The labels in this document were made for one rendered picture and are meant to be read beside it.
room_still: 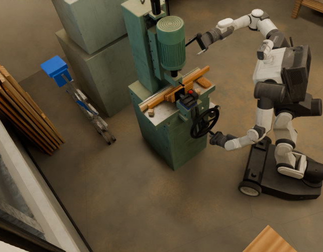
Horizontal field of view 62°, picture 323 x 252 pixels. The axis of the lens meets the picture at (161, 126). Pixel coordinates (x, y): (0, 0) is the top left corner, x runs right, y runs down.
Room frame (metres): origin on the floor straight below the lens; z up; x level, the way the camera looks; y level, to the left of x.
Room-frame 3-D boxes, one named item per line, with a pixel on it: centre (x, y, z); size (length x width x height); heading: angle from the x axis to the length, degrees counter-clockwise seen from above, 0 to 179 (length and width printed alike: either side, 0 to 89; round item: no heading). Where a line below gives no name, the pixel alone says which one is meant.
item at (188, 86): (1.40, -0.20, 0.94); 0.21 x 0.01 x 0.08; 120
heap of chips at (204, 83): (1.49, -0.39, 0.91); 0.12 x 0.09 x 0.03; 30
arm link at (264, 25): (1.54, -0.81, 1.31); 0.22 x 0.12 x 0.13; 6
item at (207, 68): (1.48, -0.20, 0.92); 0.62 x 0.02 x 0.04; 120
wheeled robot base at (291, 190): (0.96, -1.03, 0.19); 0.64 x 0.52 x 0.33; 60
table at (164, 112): (1.35, -0.19, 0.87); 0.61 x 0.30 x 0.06; 120
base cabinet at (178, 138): (1.56, -0.10, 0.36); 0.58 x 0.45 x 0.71; 30
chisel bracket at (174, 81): (1.47, -0.15, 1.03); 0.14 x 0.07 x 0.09; 30
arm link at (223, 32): (1.54, -0.51, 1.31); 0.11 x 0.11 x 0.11; 29
